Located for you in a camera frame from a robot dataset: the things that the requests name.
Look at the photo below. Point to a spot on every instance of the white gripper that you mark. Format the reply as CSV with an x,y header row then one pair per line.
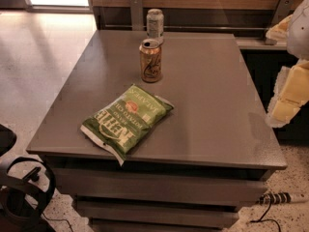
x,y
299,33

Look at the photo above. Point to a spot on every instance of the orange soda can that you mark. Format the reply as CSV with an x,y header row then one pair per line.
x,y
150,60

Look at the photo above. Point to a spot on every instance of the white green soda can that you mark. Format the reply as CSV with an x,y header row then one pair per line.
x,y
155,22

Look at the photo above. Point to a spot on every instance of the white power strip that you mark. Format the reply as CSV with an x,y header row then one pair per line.
x,y
283,198

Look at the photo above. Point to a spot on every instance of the green potato chip bag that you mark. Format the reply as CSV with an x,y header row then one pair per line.
x,y
123,123

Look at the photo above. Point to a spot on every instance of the wooden wall bench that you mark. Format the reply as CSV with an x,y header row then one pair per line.
x,y
247,20

